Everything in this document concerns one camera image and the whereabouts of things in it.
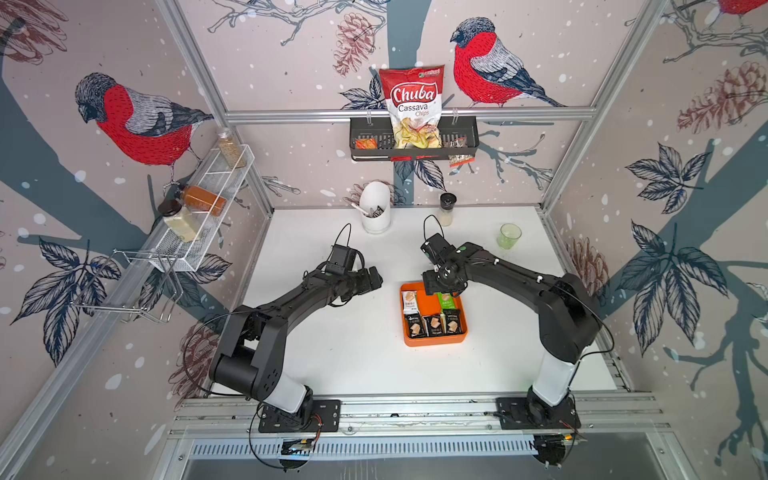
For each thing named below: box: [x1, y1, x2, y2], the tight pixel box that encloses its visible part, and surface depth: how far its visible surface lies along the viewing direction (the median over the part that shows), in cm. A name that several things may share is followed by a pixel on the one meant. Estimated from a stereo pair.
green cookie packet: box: [436, 292, 457, 310], surface depth 94 cm
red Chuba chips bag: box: [379, 64, 445, 149], surface depth 85 cm
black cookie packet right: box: [443, 309, 463, 335], surface depth 89 cm
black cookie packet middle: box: [424, 314, 443, 337], surface depth 88 cm
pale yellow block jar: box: [163, 206, 201, 243], surface depth 68 cm
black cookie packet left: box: [404, 313, 425, 339], surface depth 87 cm
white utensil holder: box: [360, 181, 391, 234], surface depth 110 cm
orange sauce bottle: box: [184, 185, 227, 217], surface depth 74 cm
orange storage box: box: [400, 281, 468, 347], surface depth 89 cm
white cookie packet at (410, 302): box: [402, 290, 419, 315], surface depth 93 cm
